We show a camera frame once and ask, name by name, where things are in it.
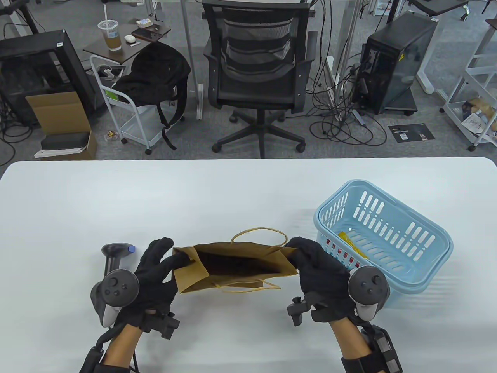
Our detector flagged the black barcode scanner blue trim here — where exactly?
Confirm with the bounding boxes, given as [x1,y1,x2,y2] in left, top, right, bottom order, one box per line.
[101,243,136,278]

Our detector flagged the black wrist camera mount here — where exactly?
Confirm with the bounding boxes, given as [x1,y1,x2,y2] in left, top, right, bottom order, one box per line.
[342,324,404,373]
[80,346,105,373]

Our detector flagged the person's left hand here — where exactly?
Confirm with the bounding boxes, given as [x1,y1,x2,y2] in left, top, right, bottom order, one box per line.
[116,237,195,339]

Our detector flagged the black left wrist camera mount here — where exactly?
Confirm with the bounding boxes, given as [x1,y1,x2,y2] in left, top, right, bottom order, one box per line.
[80,346,105,373]

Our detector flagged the white rolling cart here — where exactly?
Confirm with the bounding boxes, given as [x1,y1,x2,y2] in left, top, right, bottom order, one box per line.
[90,54,179,155]

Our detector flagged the plastic cup with straw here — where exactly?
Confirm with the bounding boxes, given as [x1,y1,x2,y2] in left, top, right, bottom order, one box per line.
[97,5,123,52]

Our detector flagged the white desk leg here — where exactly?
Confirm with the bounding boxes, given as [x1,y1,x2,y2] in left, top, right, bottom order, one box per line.
[326,0,361,113]
[416,12,443,94]
[181,0,205,120]

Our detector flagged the yellow instant coffee powder package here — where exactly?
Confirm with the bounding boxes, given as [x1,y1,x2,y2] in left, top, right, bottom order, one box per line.
[337,232,369,258]

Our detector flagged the person's left forearm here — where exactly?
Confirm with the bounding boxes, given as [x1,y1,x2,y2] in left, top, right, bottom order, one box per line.
[103,324,142,368]

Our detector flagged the person's right hand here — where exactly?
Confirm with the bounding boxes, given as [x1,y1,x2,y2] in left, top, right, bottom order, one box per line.
[285,236,356,327]

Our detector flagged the brown side table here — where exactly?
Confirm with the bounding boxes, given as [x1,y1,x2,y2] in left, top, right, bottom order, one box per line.
[83,19,172,64]

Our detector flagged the light blue plastic basket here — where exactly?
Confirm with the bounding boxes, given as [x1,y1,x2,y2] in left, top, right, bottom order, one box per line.
[314,179,454,309]

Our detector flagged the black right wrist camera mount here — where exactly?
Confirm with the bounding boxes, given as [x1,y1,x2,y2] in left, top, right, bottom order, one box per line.
[342,324,404,373]

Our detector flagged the red instant coffee powder package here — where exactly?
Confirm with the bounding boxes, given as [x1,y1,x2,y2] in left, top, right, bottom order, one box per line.
[325,239,361,272]

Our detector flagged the black grey controller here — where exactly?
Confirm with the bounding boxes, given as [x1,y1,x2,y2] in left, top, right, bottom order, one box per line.
[90,269,139,327]
[348,266,390,321]

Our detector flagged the black mesh office chair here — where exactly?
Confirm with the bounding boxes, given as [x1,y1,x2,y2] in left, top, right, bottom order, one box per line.
[202,0,317,159]

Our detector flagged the black backpack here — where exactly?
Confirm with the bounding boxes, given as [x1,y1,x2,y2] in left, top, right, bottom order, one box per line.
[115,42,192,151]

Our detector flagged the black leaflet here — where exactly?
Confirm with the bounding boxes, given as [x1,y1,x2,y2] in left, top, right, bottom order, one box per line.
[388,124,435,143]

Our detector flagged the open cardboard box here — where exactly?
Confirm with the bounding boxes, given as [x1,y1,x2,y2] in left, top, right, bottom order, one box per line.
[26,92,97,160]

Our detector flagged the tangle of black cables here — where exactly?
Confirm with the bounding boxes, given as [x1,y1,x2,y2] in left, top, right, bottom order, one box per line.
[305,0,389,147]

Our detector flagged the brown paper packet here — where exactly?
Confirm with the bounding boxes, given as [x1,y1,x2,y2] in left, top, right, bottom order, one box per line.
[466,97,497,117]

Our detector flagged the white wire shelf cart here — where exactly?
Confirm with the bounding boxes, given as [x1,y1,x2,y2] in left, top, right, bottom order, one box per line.
[440,17,497,152]

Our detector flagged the brown paper bag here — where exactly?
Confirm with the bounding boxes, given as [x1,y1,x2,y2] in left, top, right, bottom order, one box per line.
[172,227,299,294]

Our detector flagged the black computer tower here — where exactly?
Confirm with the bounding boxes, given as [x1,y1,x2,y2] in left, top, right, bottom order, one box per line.
[351,11,439,116]

